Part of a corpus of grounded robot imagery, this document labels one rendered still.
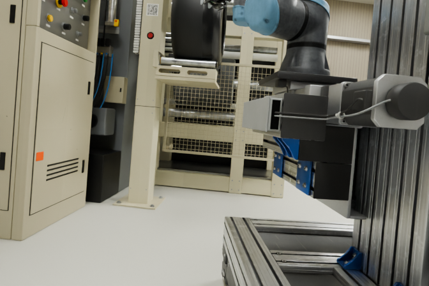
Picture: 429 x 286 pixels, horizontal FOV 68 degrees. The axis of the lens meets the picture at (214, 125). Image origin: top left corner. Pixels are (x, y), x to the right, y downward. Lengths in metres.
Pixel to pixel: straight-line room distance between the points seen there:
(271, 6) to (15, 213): 1.30
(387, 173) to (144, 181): 1.53
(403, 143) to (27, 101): 1.35
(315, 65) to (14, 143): 1.22
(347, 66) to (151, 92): 6.81
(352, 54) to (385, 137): 7.68
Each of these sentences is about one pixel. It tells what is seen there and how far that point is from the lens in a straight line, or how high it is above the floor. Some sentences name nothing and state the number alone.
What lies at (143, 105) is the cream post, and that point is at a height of 0.63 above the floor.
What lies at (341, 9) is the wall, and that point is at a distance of 8.61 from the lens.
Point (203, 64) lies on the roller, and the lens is 1.90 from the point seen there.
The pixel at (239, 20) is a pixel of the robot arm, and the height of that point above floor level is 0.89.
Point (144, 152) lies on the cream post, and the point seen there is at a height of 0.33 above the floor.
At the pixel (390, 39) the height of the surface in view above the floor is 0.80.
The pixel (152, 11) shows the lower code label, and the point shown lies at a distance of 2.12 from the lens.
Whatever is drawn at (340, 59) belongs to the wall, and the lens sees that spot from 8.33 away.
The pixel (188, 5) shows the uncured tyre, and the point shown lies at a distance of 1.87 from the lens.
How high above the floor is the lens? 0.58
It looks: 1 degrees down
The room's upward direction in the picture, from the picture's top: 5 degrees clockwise
